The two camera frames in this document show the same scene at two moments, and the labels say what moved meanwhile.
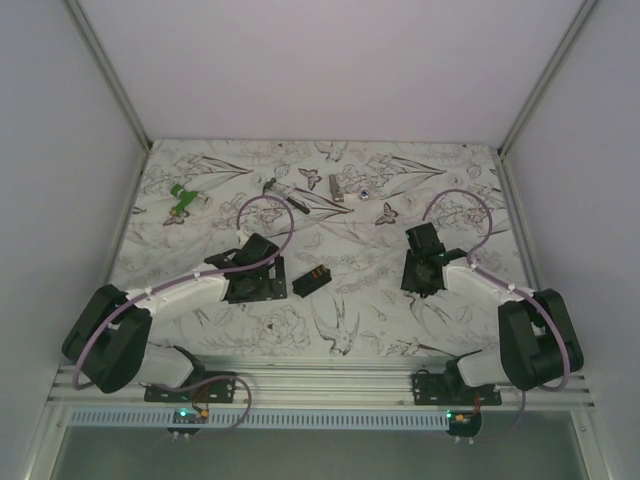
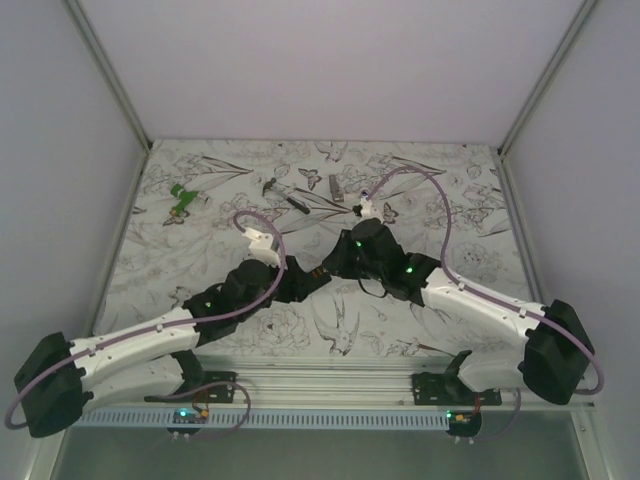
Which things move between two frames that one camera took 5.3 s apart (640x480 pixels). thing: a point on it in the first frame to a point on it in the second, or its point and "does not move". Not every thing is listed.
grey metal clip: (337, 196) does not move
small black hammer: (278, 191) does not move
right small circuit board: (463, 423) does not move
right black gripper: (408, 282) to (336, 262)
